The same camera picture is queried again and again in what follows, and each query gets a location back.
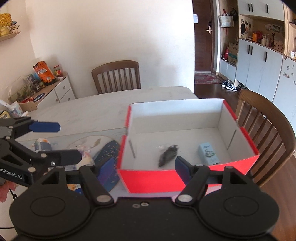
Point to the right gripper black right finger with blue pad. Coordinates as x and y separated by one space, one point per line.
195 180

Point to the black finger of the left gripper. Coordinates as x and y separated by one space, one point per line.
61 157

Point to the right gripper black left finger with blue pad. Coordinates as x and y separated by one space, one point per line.
92 179

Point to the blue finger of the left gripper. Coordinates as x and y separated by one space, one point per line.
44 127

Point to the light blue herbal product box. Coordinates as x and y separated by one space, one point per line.
207 154

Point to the black snack packet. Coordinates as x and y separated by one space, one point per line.
168 155

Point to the blueberry snack plastic bag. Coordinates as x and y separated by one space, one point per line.
87 159

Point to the person hand red nails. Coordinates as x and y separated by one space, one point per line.
5 188

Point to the white tissue packs on table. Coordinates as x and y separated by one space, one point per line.
15 109

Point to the white sideboard cabinet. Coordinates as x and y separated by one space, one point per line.
59 92

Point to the red cardboard box white inside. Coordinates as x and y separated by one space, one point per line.
152 127

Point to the orange snack bag on sideboard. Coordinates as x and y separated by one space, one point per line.
44 72

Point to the brown wooden chair right side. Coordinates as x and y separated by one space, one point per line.
270 131

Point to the brown wooden chair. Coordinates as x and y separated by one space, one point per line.
117 76
270 131

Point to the brown wooden chair far side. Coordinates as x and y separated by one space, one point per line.
117 76

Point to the hanging tote bag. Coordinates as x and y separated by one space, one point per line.
226 21

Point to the dark wooden door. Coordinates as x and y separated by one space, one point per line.
203 28

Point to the wooden wall shelf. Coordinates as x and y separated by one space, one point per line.
9 36

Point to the grey wall cabinet unit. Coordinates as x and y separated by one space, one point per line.
257 45

